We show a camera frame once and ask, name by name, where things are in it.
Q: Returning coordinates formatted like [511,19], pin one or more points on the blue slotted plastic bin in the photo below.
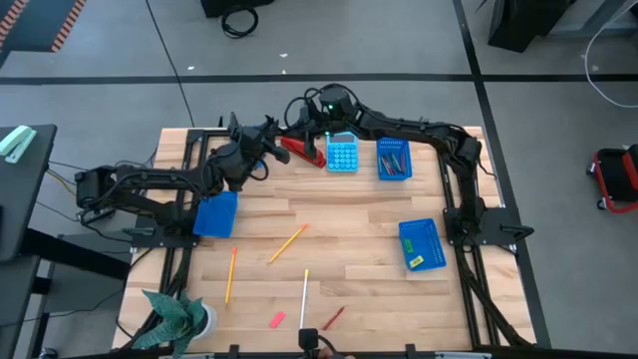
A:
[394,144]
[428,234]
[217,217]
[258,163]

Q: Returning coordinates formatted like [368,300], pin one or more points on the white pencil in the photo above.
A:
[303,299]

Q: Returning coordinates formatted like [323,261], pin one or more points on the yellow pencil with orange eraser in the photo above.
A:
[230,276]
[288,243]

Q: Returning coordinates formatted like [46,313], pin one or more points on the red stapler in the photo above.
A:
[299,149]

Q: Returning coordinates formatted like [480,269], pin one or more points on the white plant pot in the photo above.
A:
[209,319]

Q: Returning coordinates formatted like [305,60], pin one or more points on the black side table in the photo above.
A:
[25,209]

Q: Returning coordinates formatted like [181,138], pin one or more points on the small black box device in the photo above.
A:
[308,339]

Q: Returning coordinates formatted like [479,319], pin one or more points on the person's hand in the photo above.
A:
[334,355]

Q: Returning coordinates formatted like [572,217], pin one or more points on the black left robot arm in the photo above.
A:
[149,182]

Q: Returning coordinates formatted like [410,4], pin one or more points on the green leafy plant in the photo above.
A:
[169,319]

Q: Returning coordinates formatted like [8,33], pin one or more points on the grey crayon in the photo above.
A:
[396,159]
[392,162]

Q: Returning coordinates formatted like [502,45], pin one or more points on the grey metal table frame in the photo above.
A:
[593,31]

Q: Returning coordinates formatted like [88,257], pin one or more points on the pink eraser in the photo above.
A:
[277,319]

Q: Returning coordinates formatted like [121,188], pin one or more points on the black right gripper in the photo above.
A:
[331,112]

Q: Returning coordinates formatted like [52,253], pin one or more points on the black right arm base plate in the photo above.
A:
[503,222]

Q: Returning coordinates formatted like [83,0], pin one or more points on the black equipment box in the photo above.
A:
[234,6]

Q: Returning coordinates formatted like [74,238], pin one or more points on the light blue calculator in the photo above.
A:
[342,157]

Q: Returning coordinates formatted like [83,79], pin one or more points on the mint green stapler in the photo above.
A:
[17,142]

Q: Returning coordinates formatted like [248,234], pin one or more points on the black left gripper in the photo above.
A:
[249,147]

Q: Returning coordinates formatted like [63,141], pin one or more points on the black aluminium rig frame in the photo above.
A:
[399,131]

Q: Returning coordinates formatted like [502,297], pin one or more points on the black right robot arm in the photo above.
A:
[409,128]

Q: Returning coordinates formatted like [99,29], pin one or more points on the black cabinet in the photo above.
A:
[523,22]

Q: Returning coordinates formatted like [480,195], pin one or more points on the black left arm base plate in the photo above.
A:
[144,240]

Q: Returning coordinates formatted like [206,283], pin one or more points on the red pen bottom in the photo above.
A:
[333,318]

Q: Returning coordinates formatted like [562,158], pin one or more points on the yellow-green eraser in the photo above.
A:
[416,261]

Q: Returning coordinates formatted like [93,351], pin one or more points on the orange striped black mat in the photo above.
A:
[37,22]

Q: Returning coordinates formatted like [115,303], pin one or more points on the red black rolling stool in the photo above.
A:
[615,174]

